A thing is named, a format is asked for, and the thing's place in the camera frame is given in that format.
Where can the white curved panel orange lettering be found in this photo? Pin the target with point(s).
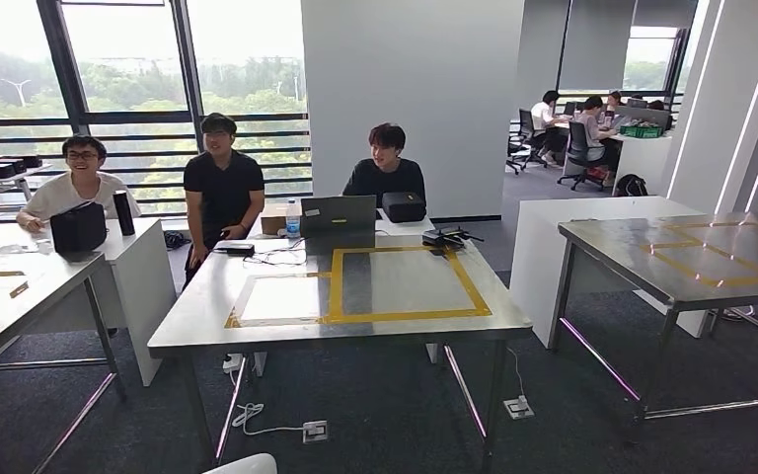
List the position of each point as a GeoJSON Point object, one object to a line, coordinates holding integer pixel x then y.
{"type": "Point", "coordinates": [245, 466]}

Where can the steel workbench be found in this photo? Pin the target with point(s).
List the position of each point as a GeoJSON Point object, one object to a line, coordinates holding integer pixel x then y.
{"type": "Point", "coordinates": [189, 314]}
{"type": "Point", "coordinates": [614, 261]}

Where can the white desk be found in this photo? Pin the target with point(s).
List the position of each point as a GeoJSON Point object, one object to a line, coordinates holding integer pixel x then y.
{"type": "Point", "coordinates": [412, 229]}
{"type": "Point", "coordinates": [140, 288]}
{"type": "Point", "coordinates": [640, 162]}

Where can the grey laptop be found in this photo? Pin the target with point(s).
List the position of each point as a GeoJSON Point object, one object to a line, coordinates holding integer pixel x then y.
{"type": "Point", "coordinates": [338, 216]}

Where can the person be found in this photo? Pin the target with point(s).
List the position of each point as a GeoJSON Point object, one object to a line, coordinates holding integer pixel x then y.
{"type": "Point", "coordinates": [385, 180]}
{"type": "Point", "coordinates": [657, 104]}
{"type": "Point", "coordinates": [614, 100]}
{"type": "Point", "coordinates": [591, 129]}
{"type": "Point", "coordinates": [222, 186]}
{"type": "Point", "coordinates": [65, 193]}
{"type": "Point", "coordinates": [542, 123]}

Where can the black antenna device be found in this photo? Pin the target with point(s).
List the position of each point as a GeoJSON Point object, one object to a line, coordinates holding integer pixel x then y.
{"type": "Point", "coordinates": [443, 237]}

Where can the yellow tape rectangle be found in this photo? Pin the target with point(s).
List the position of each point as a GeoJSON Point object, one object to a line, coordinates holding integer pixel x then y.
{"type": "Point", "coordinates": [336, 288]}

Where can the clear water bottle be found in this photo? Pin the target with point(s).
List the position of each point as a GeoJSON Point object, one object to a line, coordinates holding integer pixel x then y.
{"type": "Point", "coordinates": [293, 224]}

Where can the cardboard box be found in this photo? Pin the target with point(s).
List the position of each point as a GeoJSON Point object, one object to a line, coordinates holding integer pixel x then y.
{"type": "Point", "coordinates": [273, 219]}

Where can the black flat device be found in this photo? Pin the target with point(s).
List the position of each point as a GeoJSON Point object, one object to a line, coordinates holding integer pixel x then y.
{"type": "Point", "coordinates": [235, 249]}

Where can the white block table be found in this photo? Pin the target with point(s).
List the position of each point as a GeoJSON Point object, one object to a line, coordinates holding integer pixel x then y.
{"type": "Point", "coordinates": [536, 261]}

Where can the black office chair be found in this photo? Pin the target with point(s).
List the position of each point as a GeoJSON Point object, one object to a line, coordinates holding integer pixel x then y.
{"type": "Point", "coordinates": [576, 152]}
{"type": "Point", "coordinates": [523, 136]}

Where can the white power strip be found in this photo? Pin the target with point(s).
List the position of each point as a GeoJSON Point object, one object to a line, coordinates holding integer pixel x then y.
{"type": "Point", "coordinates": [233, 364]}

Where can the white floor socket box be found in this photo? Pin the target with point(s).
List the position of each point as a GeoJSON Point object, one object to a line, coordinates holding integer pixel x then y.
{"type": "Point", "coordinates": [315, 432]}
{"type": "Point", "coordinates": [518, 408]}

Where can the black backpack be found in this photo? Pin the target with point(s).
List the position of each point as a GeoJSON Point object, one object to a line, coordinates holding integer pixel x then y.
{"type": "Point", "coordinates": [630, 186]}

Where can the black thermos bottle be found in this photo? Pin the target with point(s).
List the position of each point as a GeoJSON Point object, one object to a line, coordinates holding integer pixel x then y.
{"type": "Point", "coordinates": [123, 214]}

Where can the green plastic crate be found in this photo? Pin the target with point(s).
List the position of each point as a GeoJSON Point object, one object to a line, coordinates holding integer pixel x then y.
{"type": "Point", "coordinates": [640, 131]}

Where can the black bag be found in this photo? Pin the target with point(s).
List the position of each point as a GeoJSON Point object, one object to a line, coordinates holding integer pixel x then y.
{"type": "Point", "coordinates": [78, 229]}

